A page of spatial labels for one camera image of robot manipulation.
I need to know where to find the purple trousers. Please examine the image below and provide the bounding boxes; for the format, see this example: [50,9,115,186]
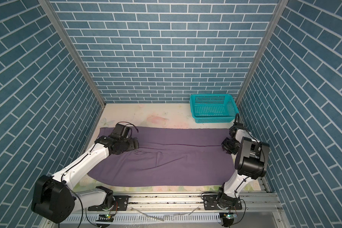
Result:
[88,127,235,187]

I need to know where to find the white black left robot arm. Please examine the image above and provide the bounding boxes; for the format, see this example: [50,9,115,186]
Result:
[31,136,139,224]

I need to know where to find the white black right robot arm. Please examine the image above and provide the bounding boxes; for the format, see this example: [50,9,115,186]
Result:
[217,126,270,209]

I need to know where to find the teal plastic mesh basket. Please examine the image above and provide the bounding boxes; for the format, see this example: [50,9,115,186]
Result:
[190,94,239,124]

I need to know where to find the left green circuit board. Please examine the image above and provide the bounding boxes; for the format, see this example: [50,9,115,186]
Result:
[96,214,115,224]

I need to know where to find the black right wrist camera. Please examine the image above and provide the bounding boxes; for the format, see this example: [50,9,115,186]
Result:
[229,123,244,138]

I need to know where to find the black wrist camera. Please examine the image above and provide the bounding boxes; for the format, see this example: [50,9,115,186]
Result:
[110,123,131,141]
[229,123,244,138]

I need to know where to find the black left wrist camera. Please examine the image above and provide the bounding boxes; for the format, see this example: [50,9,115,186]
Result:
[110,123,131,141]

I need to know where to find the aluminium right table edge rail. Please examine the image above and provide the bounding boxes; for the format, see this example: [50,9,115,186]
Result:
[234,116,271,193]

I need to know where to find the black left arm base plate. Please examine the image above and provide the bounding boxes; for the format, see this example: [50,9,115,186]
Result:
[88,195,129,212]

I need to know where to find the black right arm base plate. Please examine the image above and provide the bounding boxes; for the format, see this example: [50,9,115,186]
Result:
[200,193,242,211]

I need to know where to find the aluminium front mounting rail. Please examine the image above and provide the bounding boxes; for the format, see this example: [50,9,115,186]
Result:
[41,192,289,228]

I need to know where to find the white slotted cable duct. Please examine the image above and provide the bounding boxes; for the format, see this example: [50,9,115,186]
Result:
[62,212,221,225]

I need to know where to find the aluminium right rear corner post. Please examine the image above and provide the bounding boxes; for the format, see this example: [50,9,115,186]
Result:
[235,0,288,106]

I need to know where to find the aluminium corner post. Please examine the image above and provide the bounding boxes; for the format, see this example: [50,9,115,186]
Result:
[235,0,288,106]
[38,0,106,108]

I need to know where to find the aluminium left rear corner post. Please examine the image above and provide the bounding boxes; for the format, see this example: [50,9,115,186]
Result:
[38,0,106,108]

